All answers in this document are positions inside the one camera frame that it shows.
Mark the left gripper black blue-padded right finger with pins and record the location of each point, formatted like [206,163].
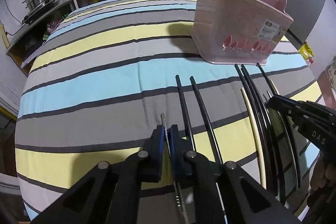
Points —
[243,199]

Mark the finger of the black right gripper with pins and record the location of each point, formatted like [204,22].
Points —
[286,106]

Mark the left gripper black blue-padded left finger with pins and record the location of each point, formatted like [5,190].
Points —
[110,193]

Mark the grey metal chopstick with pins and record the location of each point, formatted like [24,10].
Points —
[182,213]

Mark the person's hand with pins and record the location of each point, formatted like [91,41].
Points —
[324,171]

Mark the black chopstick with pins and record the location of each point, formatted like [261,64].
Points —
[270,135]
[208,203]
[288,133]
[271,179]
[185,113]

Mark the cream chopstick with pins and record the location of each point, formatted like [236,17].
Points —
[257,139]

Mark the yellow snack packet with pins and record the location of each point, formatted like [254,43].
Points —
[306,52]

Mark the pink plastic utensil basket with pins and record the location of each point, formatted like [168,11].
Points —
[239,31]

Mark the striped tablecloth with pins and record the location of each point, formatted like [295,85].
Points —
[99,85]

